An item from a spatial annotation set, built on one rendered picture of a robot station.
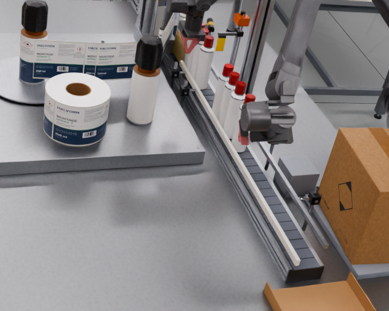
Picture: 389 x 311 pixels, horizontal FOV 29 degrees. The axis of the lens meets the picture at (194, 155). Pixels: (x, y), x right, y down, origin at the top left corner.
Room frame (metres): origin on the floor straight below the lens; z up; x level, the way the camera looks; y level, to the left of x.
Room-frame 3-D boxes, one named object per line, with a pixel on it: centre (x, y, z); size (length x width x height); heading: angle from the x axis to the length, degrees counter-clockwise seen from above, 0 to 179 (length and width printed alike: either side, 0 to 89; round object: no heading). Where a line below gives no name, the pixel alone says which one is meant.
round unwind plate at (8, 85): (2.19, 0.60, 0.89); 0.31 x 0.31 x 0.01
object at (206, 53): (2.38, 0.03, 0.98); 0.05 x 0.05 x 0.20
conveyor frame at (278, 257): (2.28, -0.02, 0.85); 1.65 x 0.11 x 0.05; 25
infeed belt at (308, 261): (2.28, -0.02, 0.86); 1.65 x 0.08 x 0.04; 25
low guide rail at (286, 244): (2.00, -0.10, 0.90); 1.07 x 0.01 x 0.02; 25
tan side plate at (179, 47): (2.54, 0.14, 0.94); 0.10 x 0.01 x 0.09; 25
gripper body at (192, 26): (2.28, 0.09, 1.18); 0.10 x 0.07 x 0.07; 25
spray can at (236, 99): (2.10, -0.10, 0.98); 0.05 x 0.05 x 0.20
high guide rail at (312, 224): (2.04, -0.17, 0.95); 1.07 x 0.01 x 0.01; 25
